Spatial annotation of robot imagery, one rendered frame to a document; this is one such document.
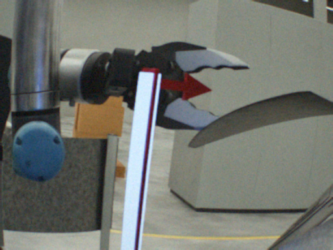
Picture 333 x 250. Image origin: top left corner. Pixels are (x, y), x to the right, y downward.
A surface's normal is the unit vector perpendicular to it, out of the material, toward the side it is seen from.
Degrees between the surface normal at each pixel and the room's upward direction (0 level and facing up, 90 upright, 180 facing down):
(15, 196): 90
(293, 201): 90
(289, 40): 90
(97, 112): 90
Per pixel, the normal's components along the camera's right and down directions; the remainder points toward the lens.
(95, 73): 0.91, 0.15
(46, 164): 0.22, 0.08
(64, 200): 0.77, 0.13
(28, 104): 0.00, 0.09
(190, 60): -0.38, -0.13
